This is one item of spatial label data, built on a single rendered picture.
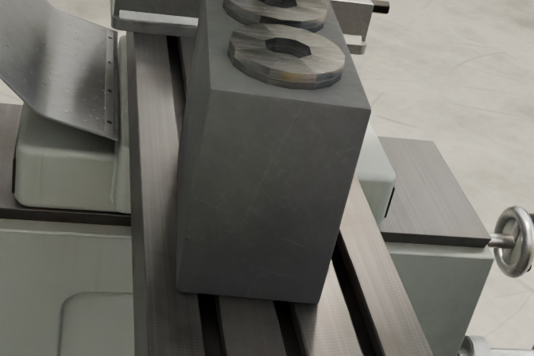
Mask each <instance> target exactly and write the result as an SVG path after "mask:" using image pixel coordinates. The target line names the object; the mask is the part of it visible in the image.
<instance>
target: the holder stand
mask: <svg viewBox="0 0 534 356"><path fill-rule="evenodd" d="M371 111H372V110H371V107H370V103H369V101H368V99H367V96H366V93H365V91H364V88H363V86H362V82H361V80H360V78H359V75H358V72H357V69H356V67H355V65H354V61H353V59H352V57H351V54H350V51H349V49H348V47H347V44H346V41H345V38H344V36H343V34H342V30H341V28H340V25H339V22H338V20H337V17H336V15H335V12H334V10H333V7H332V4H331V1H329V0H201V5H200V10H199V20H198V25H197V31H196V36H195V47H194V52H193V57H192V67H191V72H190V78H189V84H188V93H187V98H186V104H185V110H184V120H183V125H182V130H181V135H180V146H179V151H178V192H177V241H176V288H177V290H178V291H179V292H190V293H199V294H208V295H217V296H234V297H243V298H252V299H262V300H279V301H288V302H297V303H306V304H317V303H318V302H319V301H320V298H321V295H322V291H323V286H324V283H325V280H326V277H327V272H328V269H329V265H330V263H331V257H332V254H333V251H334V248H335V243H336V239H337V237H338V233H339V228H340V225H341V222H342V217H343V214H344V211H345V207H346V202H347V199H348V196H349V193H350V188H351V185H352V181H353V178H354V173H355V170H356V167H357V163H358V158H359V155H360V152H361V149H362V144H363V141H364V137H365V135H366V129H367V126H368V123H369V120H370V115H371Z"/></svg>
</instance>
